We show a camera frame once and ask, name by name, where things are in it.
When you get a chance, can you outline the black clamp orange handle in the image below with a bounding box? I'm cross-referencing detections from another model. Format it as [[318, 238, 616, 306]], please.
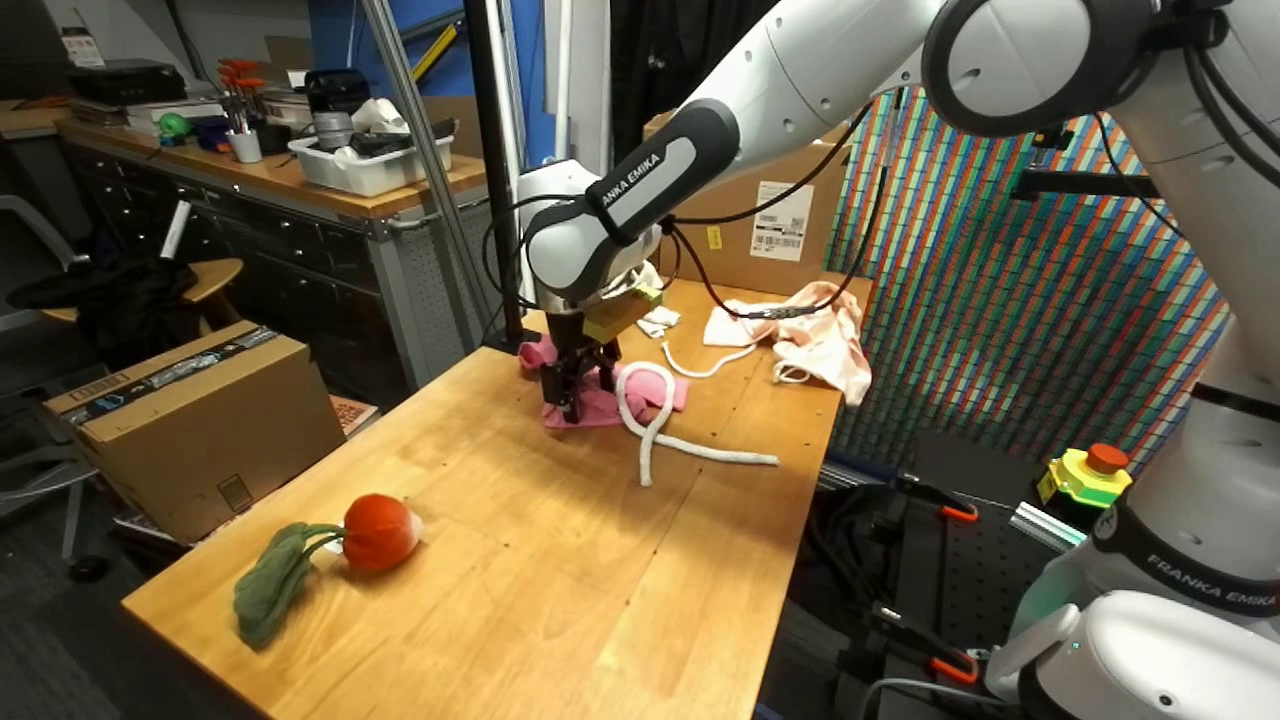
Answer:
[[888, 468, 988, 528], [867, 605, 994, 694]]

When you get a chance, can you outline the silver slanted metal pole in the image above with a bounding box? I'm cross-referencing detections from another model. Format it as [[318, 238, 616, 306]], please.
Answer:
[[354, 0, 503, 345]]

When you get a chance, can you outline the red radish plush toy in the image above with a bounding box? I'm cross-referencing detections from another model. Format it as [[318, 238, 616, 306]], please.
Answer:
[[229, 489, 427, 657]]

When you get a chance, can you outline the thick white rope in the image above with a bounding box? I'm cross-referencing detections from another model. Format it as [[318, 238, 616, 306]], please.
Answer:
[[610, 357, 786, 491]]

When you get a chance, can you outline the pale printed fabric bag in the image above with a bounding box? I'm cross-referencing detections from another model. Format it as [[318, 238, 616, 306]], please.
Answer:
[[701, 277, 880, 406]]

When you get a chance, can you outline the black vertical stand pole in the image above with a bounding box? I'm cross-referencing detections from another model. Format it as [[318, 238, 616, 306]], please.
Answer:
[[458, 0, 534, 357]]

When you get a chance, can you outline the small green object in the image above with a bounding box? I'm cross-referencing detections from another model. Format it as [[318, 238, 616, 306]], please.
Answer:
[[149, 108, 196, 148]]

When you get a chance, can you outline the labelled cardboard box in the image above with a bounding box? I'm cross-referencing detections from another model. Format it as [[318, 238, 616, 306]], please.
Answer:
[[672, 130, 860, 299]]

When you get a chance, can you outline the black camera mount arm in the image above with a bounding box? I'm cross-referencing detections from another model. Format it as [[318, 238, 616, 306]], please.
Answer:
[[1006, 130, 1163, 208]]

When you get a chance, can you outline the black flat case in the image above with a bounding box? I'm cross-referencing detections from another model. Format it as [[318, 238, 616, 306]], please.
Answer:
[[65, 58, 188, 108]]

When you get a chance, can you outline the wooden stool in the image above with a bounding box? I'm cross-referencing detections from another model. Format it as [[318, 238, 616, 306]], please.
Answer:
[[36, 253, 247, 333]]

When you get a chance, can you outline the white cup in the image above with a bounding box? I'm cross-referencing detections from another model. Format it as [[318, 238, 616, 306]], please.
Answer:
[[222, 120, 267, 167]]

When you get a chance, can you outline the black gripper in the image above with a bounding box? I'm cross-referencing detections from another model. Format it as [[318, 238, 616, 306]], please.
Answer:
[[541, 306, 627, 426]]

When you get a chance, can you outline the white plastic bin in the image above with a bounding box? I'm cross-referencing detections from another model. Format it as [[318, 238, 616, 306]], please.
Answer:
[[283, 124, 458, 199]]

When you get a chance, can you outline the yellow red emergency stop button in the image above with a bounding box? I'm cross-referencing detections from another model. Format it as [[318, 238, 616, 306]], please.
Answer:
[[1033, 439, 1141, 517]]

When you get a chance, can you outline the pink cloth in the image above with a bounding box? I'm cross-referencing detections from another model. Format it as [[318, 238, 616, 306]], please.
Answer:
[[516, 329, 694, 442]]

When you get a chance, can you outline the wooden top workbench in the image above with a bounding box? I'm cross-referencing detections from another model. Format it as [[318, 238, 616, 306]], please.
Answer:
[[57, 116, 491, 392]]

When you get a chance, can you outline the large brown cardboard box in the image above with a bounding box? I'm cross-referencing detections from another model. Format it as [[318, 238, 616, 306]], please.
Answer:
[[36, 315, 349, 543]]

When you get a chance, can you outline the black bag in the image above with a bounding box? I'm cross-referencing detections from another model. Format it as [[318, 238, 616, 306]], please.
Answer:
[[5, 257, 200, 372]]

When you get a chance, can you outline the thin white cord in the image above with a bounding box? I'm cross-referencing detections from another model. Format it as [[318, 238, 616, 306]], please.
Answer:
[[654, 336, 758, 382]]

